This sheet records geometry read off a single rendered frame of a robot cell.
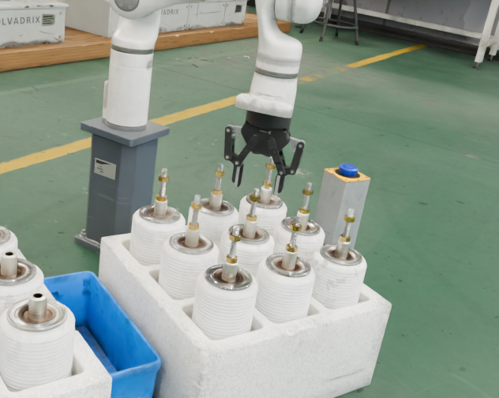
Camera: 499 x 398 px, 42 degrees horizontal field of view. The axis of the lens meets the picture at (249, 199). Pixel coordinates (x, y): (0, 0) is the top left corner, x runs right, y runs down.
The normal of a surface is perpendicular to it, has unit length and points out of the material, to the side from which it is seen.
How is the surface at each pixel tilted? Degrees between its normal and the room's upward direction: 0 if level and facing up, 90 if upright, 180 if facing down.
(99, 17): 90
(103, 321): 88
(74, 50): 90
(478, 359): 0
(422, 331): 0
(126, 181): 87
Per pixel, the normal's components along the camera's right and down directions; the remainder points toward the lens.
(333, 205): -0.82, 0.10
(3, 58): 0.86, 0.31
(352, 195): 0.55, 0.40
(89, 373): 0.15, -0.91
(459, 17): -0.48, 0.27
